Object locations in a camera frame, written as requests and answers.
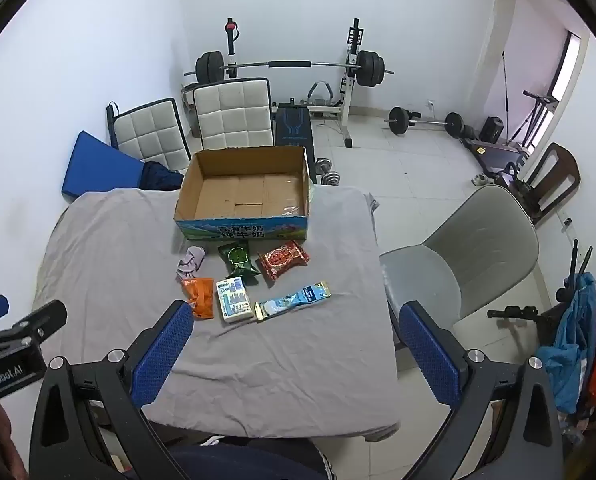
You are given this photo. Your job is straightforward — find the grey curved handle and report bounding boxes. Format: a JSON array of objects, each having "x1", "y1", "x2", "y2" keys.
[{"x1": 305, "y1": 81, "x2": 336, "y2": 106}]

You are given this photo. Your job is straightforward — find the blue cloth on rack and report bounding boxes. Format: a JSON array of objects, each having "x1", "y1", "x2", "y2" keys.
[{"x1": 535, "y1": 272, "x2": 596, "y2": 413}]

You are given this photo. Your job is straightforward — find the black blue weight bench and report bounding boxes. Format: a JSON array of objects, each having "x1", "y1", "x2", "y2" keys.
[{"x1": 273, "y1": 102, "x2": 317, "y2": 184}]

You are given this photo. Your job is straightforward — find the window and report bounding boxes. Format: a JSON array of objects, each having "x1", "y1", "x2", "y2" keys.
[{"x1": 550, "y1": 32, "x2": 583, "y2": 106}]

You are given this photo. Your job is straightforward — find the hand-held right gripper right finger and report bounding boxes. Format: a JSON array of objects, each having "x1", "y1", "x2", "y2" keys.
[{"x1": 399, "y1": 301, "x2": 564, "y2": 480}]

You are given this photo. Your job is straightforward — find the black speaker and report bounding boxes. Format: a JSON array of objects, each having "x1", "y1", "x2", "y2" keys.
[{"x1": 479, "y1": 116, "x2": 506, "y2": 142}]

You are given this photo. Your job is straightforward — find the white barbell rack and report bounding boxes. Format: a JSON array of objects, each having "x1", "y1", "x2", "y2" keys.
[{"x1": 223, "y1": 18, "x2": 366, "y2": 148}]

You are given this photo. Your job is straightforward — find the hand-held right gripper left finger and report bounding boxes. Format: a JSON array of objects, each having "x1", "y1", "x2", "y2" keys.
[{"x1": 28, "y1": 300, "x2": 196, "y2": 480}]

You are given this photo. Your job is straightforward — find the white blue tissue pack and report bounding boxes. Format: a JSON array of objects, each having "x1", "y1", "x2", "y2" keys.
[{"x1": 215, "y1": 276, "x2": 257, "y2": 324}]

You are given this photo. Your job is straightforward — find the blue foam mat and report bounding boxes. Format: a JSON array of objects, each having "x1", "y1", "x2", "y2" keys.
[{"x1": 60, "y1": 131, "x2": 146, "y2": 204}]

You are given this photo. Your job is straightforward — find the orange snack packet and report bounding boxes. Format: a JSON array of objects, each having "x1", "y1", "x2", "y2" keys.
[{"x1": 182, "y1": 277, "x2": 215, "y2": 320}]

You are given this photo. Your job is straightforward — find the red snack packet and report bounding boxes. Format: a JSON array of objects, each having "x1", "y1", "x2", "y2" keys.
[{"x1": 256, "y1": 240, "x2": 311, "y2": 279}]

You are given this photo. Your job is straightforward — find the short barbell with black plates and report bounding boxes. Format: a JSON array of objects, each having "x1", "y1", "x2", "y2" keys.
[{"x1": 384, "y1": 106, "x2": 464, "y2": 137}]

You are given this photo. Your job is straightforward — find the long light blue packet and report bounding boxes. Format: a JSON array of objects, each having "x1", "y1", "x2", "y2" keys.
[{"x1": 254, "y1": 281, "x2": 332, "y2": 322}]

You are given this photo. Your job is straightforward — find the long barbell with black plates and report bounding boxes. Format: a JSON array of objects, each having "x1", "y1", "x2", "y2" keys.
[{"x1": 184, "y1": 50, "x2": 395, "y2": 88}]

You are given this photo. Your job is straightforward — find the green snack packet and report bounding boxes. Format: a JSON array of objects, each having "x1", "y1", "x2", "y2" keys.
[{"x1": 217, "y1": 241, "x2": 260, "y2": 288}]

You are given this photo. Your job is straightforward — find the black treadmill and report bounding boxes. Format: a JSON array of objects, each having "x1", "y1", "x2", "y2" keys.
[{"x1": 465, "y1": 90, "x2": 558, "y2": 176}]

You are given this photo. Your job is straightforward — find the black stand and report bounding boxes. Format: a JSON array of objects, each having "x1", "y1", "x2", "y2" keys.
[{"x1": 488, "y1": 305, "x2": 558, "y2": 346}]

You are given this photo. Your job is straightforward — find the cardboard box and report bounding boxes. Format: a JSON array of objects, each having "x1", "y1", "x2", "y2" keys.
[{"x1": 173, "y1": 146, "x2": 313, "y2": 245}]

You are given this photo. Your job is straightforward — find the person's dark trousers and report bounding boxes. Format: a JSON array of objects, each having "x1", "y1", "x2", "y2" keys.
[{"x1": 170, "y1": 437, "x2": 331, "y2": 480}]

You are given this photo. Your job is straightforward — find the dark blue cloth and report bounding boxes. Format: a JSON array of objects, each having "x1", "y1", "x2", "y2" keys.
[{"x1": 140, "y1": 160, "x2": 185, "y2": 192}]

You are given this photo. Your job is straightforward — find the black tripod poles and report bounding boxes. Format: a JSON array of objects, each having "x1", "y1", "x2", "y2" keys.
[{"x1": 556, "y1": 240, "x2": 594, "y2": 302}]

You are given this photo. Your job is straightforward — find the white padded chair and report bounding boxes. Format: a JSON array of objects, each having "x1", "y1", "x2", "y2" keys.
[
  {"x1": 109, "y1": 98, "x2": 193, "y2": 173},
  {"x1": 193, "y1": 77, "x2": 276, "y2": 151}
]

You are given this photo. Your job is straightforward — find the grey table cloth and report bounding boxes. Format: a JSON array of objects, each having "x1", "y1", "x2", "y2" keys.
[{"x1": 30, "y1": 185, "x2": 401, "y2": 443}]

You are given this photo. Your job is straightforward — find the purple sock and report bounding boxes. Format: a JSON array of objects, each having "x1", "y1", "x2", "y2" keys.
[{"x1": 176, "y1": 246, "x2": 207, "y2": 281}]

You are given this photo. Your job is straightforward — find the dark wooden chair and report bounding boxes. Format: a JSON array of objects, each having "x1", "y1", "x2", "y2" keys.
[{"x1": 495, "y1": 142, "x2": 581, "y2": 226}]

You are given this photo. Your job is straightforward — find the grey shell chair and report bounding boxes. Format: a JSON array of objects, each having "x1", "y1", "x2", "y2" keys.
[{"x1": 379, "y1": 185, "x2": 540, "y2": 356}]

